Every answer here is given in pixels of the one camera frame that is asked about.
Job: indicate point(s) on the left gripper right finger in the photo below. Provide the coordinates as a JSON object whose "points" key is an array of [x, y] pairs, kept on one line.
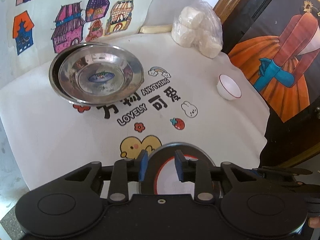
{"points": [[197, 172]]}

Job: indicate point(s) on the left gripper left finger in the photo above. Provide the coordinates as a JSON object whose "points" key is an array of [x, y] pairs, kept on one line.
{"points": [[125, 171]]}

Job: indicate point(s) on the white ceramic bowl front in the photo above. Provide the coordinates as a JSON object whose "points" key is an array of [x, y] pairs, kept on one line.
{"points": [[167, 181]]}

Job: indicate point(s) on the white ceramic bowl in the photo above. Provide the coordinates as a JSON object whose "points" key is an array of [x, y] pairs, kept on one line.
{"points": [[167, 181], [228, 88]]}

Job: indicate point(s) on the deep steel bowl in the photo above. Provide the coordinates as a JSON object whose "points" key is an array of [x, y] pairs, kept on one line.
{"points": [[160, 155]]}

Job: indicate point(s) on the white ceramic bowl back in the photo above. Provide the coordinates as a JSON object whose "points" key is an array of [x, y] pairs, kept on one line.
{"points": [[228, 88]]}

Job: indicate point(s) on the steel plate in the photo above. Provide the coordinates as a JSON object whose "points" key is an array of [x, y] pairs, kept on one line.
{"points": [[100, 74], [54, 68]]}

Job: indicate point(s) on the person's right hand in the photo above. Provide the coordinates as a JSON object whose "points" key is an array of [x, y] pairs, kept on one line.
{"points": [[314, 222]]}

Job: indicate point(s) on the white printed tablecloth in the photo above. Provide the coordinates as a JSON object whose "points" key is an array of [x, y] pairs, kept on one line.
{"points": [[178, 102]]}

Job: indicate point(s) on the orange dress woman painting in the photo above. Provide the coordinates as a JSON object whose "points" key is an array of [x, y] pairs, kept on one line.
{"points": [[279, 55]]}

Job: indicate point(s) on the plastic bag of buns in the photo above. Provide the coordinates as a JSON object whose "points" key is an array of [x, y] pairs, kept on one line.
{"points": [[199, 26]]}

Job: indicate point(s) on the wooden rolling pin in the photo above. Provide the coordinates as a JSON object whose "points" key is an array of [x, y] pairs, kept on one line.
{"points": [[155, 29]]}

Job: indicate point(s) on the houses drawing paper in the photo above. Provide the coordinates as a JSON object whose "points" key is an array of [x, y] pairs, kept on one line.
{"points": [[37, 30]]}

